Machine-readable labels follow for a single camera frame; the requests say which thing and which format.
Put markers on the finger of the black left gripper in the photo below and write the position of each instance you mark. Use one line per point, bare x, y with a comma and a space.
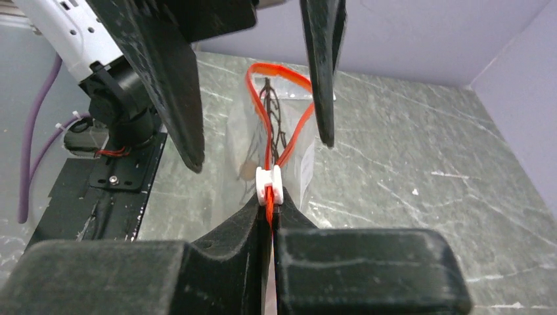
324, 25
155, 37

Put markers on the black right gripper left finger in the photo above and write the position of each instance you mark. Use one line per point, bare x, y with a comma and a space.
223, 272

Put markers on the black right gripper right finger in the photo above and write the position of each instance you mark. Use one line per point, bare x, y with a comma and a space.
364, 271

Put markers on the brown longan twig bunch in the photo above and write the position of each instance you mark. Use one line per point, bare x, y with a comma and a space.
258, 138

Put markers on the clear zip top bag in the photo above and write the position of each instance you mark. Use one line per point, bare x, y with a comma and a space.
294, 92

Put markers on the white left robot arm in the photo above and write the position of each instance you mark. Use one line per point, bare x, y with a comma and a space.
118, 97

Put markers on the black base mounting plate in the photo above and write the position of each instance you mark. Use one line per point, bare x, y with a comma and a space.
101, 199

